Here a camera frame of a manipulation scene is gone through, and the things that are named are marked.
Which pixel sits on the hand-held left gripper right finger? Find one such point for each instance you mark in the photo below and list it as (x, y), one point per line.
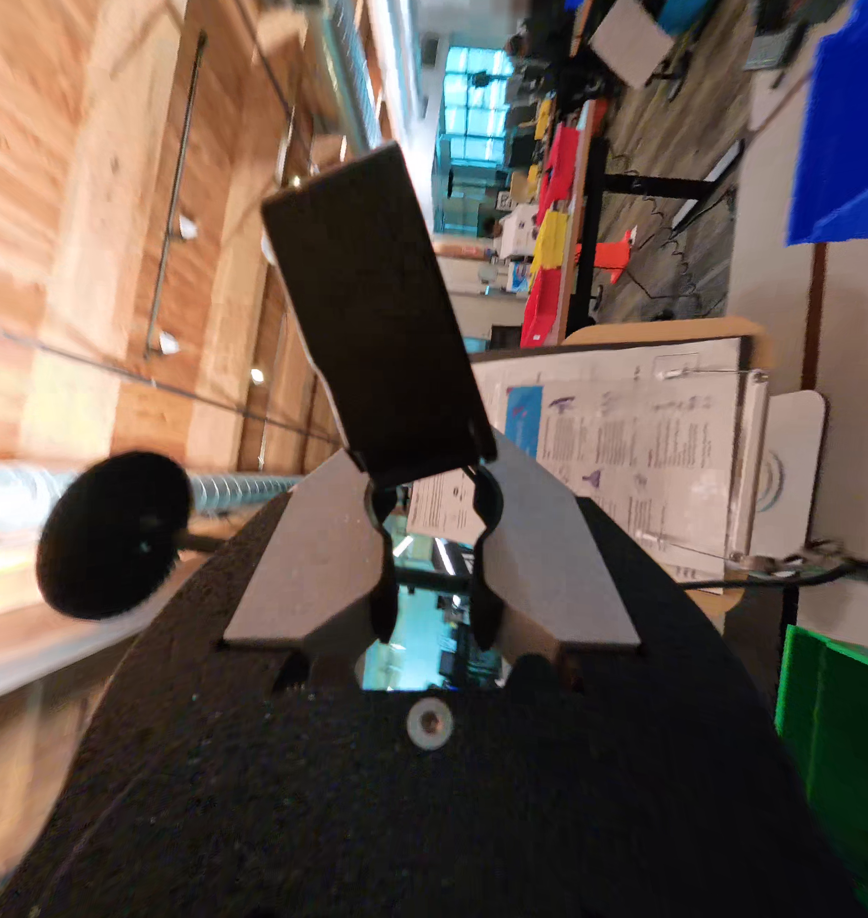
(556, 574)

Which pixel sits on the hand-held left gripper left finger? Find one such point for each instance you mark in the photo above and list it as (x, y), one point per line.
(312, 566)

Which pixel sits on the black usb hub box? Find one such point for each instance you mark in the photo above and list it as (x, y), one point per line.
(376, 308)

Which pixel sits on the green plastic bin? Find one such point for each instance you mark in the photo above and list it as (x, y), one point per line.
(835, 753)

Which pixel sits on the clipboard stand with paper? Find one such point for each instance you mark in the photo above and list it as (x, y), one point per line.
(656, 444)

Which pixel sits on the black round disc on stem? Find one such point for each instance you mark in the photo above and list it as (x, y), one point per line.
(111, 534)

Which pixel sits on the red plastic bin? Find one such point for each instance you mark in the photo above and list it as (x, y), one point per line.
(545, 308)
(559, 172)

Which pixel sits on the orange traffic cone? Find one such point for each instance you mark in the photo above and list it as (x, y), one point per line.
(606, 257)

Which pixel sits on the yellow plastic bin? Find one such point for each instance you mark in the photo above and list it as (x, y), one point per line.
(550, 244)

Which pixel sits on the blue plastic bin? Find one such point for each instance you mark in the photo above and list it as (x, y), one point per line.
(850, 143)

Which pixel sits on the white sign board on stand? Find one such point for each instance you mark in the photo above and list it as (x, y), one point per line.
(631, 39)

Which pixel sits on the silver spiral air duct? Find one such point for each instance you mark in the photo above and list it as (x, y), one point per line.
(247, 491)

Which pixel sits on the black ceiling light rail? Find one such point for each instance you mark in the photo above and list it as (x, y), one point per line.
(175, 193)

